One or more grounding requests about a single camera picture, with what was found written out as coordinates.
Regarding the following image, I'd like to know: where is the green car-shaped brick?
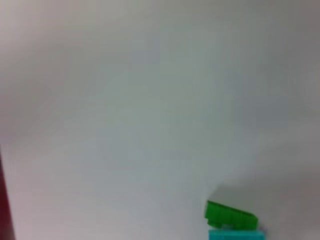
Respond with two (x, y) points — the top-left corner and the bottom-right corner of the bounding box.
(204, 199), (259, 230)

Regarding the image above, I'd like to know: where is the teal plate brick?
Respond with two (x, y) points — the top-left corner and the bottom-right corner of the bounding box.
(208, 228), (266, 240)

